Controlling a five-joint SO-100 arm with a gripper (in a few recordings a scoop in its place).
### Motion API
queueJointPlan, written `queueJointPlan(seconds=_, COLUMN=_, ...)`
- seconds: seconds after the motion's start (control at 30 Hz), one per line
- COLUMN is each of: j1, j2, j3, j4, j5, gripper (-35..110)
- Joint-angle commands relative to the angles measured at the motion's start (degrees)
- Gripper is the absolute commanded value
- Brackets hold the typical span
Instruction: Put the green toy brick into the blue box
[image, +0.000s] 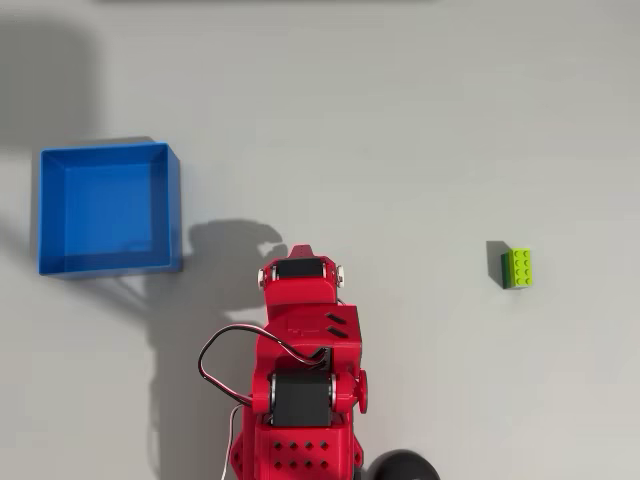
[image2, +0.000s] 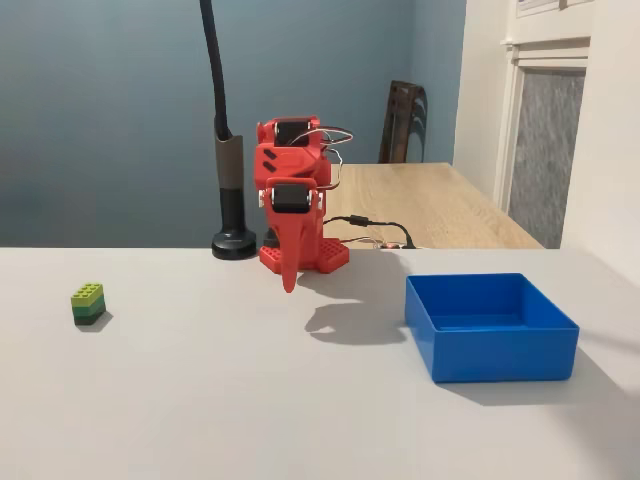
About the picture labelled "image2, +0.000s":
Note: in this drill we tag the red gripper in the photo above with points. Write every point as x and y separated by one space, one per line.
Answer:
288 199

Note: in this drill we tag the green lego brick stack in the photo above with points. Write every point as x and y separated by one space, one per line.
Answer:
88 302

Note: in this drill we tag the red robot arm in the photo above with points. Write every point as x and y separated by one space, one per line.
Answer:
287 160

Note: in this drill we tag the red robot arm base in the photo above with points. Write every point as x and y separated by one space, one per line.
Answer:
332 255

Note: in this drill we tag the blue box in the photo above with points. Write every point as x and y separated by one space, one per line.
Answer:
490 330

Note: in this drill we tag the small controller board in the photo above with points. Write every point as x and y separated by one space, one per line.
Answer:
387 245

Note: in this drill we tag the black gooseneck stand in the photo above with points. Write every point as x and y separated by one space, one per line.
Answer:
229 165

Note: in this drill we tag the light wooden table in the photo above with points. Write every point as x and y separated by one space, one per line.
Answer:
425 200

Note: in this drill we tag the white door frame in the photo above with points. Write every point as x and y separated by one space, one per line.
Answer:
550 150

